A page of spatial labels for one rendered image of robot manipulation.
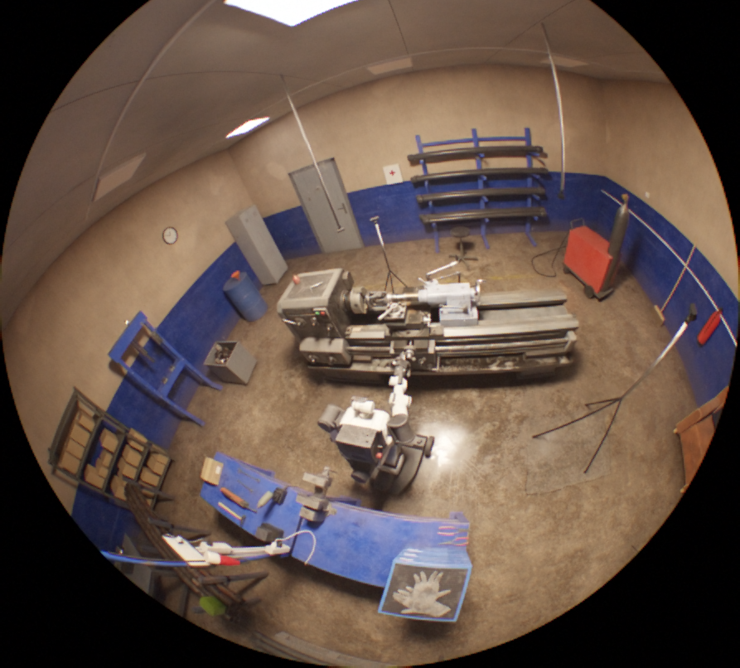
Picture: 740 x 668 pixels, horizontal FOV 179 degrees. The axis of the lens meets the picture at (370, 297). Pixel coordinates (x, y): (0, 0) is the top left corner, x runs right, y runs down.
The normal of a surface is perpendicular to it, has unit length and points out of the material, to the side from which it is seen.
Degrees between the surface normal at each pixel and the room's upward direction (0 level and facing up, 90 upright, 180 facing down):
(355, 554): 0
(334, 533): 0
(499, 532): 0
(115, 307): 90
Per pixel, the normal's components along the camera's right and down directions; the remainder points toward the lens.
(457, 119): -0.21, 0.68
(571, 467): -0.27, -0.73
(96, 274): 0.94, -0.06
